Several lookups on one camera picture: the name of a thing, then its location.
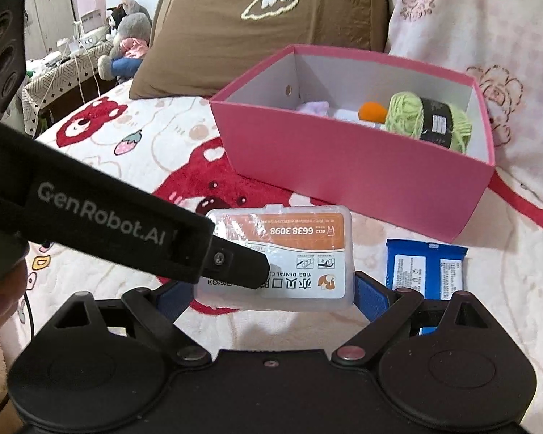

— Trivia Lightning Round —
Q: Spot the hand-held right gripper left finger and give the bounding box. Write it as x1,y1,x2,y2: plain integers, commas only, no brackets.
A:
37,280,212,368

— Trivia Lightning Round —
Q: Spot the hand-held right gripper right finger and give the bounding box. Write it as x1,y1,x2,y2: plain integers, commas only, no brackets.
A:
332,271,499,365

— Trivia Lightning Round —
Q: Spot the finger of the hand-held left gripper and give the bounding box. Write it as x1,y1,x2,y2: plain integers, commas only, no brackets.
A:
195,230,271,291

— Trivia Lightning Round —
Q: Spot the blue wipes packet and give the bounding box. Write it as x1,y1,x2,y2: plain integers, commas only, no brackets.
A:
384,239,469,336

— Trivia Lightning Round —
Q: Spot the clear plastic box orange label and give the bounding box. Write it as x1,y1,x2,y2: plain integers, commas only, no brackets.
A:
192,203,356,312

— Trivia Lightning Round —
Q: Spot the pink cardboard box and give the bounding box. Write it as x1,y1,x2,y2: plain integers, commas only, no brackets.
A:
208,44,496,242

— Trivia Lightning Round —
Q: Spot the purple plush toy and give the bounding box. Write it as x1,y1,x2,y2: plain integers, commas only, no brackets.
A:
296,101,331,116

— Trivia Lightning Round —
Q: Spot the orange makeup sponge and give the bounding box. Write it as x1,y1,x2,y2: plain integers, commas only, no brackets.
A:
359,102,388,124

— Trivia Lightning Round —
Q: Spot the green yarn ball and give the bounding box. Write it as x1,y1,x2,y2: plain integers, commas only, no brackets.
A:
384,92,473,153

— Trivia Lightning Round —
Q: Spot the person's left hand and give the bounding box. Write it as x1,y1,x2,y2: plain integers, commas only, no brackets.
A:
0,252,29,365

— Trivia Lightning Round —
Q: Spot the bear print blanket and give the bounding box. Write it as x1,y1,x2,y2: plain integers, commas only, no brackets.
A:
0,84,543,417

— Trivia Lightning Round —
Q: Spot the bedside table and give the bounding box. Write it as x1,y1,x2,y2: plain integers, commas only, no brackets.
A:
22,56,118,134

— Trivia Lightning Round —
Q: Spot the grey plush toy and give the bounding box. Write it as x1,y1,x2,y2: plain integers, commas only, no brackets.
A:
97,13,152,83

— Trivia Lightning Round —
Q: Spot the desk calendar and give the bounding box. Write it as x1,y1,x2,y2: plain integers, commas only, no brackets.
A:
80,9,102,32

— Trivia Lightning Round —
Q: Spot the white cabinet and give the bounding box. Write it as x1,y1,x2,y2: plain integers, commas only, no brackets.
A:
25,0,73,61

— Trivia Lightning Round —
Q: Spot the black white plush toy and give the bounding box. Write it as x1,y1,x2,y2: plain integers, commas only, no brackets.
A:
106,0,139,37

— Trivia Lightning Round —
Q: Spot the brown embroidered pillow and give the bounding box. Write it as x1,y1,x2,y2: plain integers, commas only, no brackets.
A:
129,0,390,100

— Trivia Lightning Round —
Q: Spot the pink checked pillow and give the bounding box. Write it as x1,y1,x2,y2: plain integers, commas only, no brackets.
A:
382,0,543,213

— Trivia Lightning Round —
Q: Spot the white cable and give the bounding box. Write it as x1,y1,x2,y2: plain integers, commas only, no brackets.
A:
75,43,101,98

